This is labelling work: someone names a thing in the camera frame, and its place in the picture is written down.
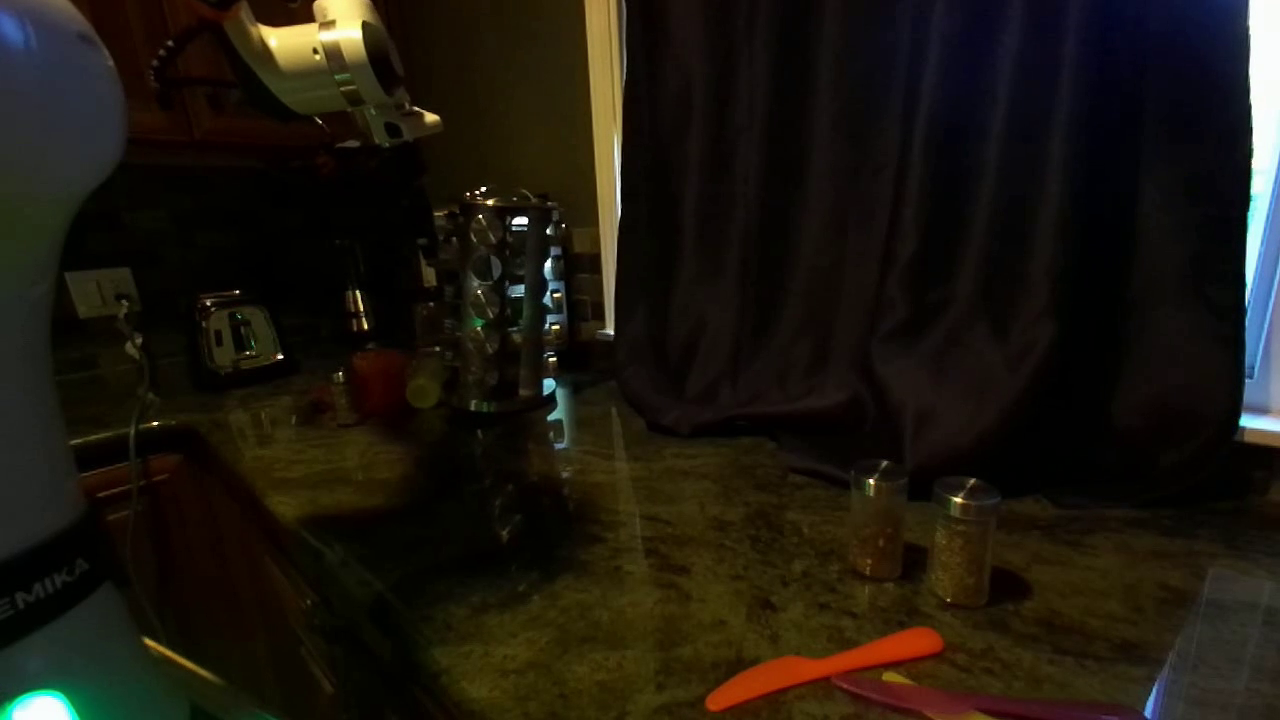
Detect red plastic cup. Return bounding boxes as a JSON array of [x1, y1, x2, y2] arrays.
[[348, 339, 413, 420]]

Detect dark wooden wall cabinet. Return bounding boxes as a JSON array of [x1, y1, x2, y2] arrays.
[[75, 0, 413, 155]]

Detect clear plastic container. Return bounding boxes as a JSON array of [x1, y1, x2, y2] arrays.
[[1140, 554, 1280, 720]]

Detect dark window curtain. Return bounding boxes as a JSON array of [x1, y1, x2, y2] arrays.
[[614, 0, 1255, 506]]

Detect white wall outlet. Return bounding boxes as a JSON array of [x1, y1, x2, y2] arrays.
[[60, 263, 144, 322]]

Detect purple plastic spatula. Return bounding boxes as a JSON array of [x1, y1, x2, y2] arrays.
[[834, 666, 1146, 720]]

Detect orange plastic spatula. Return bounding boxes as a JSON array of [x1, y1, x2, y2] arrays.
[[702, 624, 954, 716]]

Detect thin white power cable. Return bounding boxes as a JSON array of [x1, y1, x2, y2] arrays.
[[115, 297, 165, 465]]

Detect glass shaker metal cap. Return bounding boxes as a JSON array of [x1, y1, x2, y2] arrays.
[[341, 278, 380, 352]]

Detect wooden base cabinet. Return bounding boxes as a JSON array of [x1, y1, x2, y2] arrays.
[[75, 443, 337, 720]]

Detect silver toaster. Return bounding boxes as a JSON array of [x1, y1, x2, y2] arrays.
[[192, 286, 292, 383]]

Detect chrome revolving spice rack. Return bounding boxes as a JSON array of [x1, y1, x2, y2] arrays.
[[432, 185, 577, 415]]

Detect glass spice bottle metal cap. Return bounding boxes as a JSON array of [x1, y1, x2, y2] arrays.
[[848, 457, 914, 583], [928, 470, 1004, 612]]

